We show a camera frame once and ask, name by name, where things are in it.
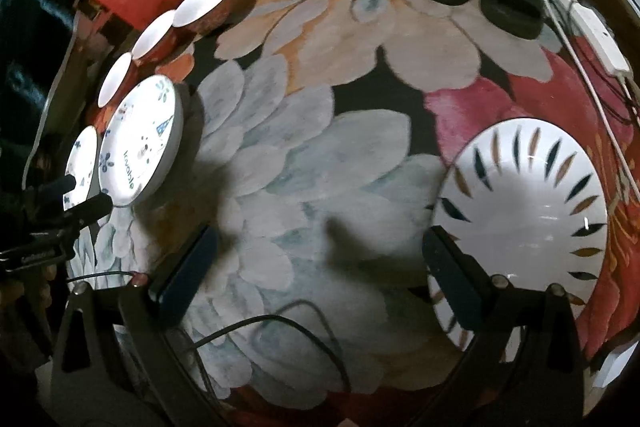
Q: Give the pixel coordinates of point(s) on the red bowl plates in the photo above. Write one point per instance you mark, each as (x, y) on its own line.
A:
(114, 78)

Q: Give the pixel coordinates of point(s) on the red bowl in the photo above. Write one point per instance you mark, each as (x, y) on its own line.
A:
(201, 16)
(156, 40)

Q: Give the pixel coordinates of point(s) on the white power strip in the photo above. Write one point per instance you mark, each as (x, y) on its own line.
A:
(600, 39)

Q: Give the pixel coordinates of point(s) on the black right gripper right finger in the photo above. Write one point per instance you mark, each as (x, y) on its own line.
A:
(464, 283)

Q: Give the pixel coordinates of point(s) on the medium bear lovable plate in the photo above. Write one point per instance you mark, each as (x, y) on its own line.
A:
(141, 142)

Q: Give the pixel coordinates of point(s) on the large leaf pattern plate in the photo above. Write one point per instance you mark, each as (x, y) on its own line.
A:
(524, 199)

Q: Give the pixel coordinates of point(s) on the small bear lovable plate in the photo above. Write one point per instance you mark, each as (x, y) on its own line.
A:
(82, 164)

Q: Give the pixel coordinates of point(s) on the white furniture edge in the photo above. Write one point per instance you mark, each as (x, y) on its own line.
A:
(615, 363)

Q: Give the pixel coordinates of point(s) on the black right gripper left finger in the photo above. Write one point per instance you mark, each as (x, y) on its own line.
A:
(176, 280)

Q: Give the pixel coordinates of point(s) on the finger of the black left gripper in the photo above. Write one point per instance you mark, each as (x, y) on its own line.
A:
(50, 193)
(84, 214)

